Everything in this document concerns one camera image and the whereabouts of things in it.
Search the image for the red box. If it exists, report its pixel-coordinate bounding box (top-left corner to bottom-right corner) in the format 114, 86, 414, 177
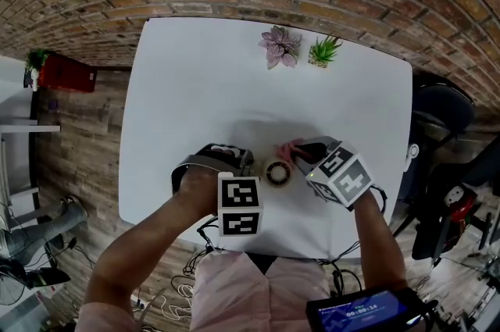
38, 52, 98, 93

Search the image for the black padded chair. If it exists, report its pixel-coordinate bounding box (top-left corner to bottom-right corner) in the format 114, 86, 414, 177
0, 259, 71, 288

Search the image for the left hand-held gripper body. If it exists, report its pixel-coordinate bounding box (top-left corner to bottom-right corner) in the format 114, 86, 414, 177
170, 154, 266, 238

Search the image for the purple-leaved potted plant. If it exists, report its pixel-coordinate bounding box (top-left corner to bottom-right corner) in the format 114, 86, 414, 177
257, 24, 302, 70

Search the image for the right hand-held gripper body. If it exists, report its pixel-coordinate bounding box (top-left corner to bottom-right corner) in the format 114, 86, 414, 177
305, 141, 377, 212

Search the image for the white side table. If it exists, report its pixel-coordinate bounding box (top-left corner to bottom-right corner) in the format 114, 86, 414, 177
0, 119, 62, 206

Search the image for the small bushy green plant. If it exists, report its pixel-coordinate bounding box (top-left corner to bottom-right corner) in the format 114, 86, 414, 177
25, 48, 50, 72

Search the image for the green spiky potted plant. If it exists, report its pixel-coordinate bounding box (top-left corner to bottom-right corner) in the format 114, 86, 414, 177
307, 34, 344, 69

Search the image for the person's right forearm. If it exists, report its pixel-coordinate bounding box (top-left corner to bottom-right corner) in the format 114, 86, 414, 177
353, 191, 409, 292

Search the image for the person's left forearm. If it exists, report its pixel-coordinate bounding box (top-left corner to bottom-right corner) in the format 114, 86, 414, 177
84, 166, 220, 323

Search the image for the black office chair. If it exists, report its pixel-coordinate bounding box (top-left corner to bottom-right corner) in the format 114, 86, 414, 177
412, 150, 500, 261

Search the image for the black folding chair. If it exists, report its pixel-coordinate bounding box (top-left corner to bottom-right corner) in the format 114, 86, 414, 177
412, 82, 476, 175

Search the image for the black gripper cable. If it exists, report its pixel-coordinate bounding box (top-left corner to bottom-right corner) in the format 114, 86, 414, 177
183, 216, 223, 277

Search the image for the person's pink clothing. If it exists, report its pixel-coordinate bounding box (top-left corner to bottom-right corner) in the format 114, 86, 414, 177
80, 250, 333, 332

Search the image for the black wrist-worn phone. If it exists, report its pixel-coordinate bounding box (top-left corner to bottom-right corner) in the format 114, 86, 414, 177
305, 287, 438, 332

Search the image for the pink wiping cloth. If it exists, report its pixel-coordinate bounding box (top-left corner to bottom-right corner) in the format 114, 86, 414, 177
275, 138, 309, 167

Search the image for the red and white toy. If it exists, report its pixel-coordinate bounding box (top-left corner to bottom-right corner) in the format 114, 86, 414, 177
443, 185, 477, 222

